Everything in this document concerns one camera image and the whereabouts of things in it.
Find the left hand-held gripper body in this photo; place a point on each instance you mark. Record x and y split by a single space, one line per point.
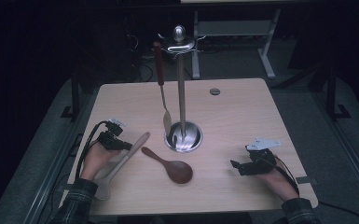
109 140

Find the metal floor rail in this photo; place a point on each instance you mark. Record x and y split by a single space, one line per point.
45 183
351 152

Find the grey tape strip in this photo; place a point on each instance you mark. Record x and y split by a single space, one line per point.
306 180
63 187

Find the person's right hand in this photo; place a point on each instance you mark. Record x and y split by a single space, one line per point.
278 185

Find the white desk frame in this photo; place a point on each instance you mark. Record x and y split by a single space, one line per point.
236 28

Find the black metal stand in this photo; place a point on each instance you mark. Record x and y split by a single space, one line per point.
332 93
75 93

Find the steel utensil rack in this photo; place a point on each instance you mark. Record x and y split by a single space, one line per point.
182 93

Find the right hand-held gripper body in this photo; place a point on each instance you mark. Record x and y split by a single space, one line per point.
259 163

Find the round grey table grommet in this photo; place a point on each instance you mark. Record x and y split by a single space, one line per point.
214 91

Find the brown wooden rice spoon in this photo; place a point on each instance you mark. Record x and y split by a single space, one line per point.
178 171

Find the person's left hand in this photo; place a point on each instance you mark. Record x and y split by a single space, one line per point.
96 161

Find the light wooden spatula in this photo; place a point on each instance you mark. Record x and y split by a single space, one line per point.
103 188

